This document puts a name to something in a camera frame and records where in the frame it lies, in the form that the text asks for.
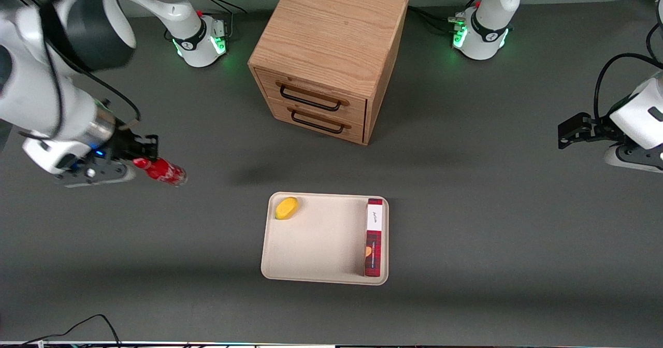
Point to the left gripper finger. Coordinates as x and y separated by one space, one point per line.
580 121
568 136

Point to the yellow lemon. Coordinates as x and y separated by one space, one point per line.
286 208

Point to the wooden drawer cabinet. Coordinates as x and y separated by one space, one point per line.
331 27

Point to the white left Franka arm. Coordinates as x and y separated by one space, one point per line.
489 11

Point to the grey base connector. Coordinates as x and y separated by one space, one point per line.
457 22
218 28

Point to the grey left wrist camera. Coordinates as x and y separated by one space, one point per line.
629 160

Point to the grey right base connector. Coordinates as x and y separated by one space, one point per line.
218 28

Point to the grey left base connector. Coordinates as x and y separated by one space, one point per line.
457 22

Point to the beige plastic tray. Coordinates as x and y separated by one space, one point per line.
321 244

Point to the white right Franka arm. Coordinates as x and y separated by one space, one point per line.
31 94

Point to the wooden drawer front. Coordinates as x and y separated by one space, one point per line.
321 126
316 97

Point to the red coke bottle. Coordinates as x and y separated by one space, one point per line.
164 172

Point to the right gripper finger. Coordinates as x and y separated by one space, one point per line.
129 154
147 146

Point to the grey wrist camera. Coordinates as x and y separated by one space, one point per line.
103 181
629 160

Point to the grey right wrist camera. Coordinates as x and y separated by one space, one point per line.
103 181

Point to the red and white box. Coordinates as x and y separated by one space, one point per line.
374 234

